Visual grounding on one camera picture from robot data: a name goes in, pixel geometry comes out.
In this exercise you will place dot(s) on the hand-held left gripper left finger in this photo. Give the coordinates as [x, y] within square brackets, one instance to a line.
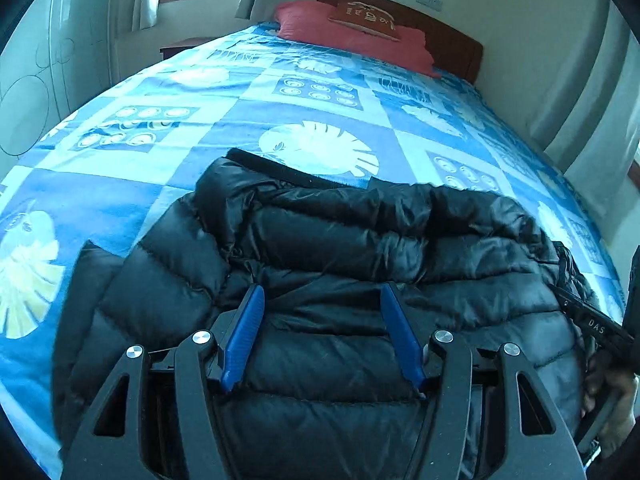
[245, 337]

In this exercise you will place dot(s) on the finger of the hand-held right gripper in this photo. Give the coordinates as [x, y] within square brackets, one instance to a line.
[564, 300]

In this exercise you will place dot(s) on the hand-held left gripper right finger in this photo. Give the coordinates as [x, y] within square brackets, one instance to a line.
[401, 337]

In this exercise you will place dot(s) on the black puffer jacket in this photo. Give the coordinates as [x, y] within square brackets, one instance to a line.
[350, 260]

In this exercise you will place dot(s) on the person's right hand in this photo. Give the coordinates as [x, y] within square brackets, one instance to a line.
[625, 405]

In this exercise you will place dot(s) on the long wooden window sill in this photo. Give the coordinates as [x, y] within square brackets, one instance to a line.
[636, 172]

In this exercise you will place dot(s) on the blue patterned bed sheet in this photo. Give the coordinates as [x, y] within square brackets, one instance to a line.
[225, 120]

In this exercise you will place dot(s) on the wooden headboard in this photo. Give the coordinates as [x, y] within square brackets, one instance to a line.
[450, 40]

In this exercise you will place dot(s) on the wooden nightstand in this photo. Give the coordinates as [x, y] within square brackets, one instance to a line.
[182, 47]

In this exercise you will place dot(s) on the red pillow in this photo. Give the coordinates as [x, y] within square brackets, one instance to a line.
[310, 25]

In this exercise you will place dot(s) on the small brown cushion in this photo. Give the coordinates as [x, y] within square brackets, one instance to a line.
[365, 20]

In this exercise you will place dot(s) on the white patterned wardrobe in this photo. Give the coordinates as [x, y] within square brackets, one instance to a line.
[50, 50]

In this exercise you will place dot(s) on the wall socket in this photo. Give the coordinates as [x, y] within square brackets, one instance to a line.
[430, 1]

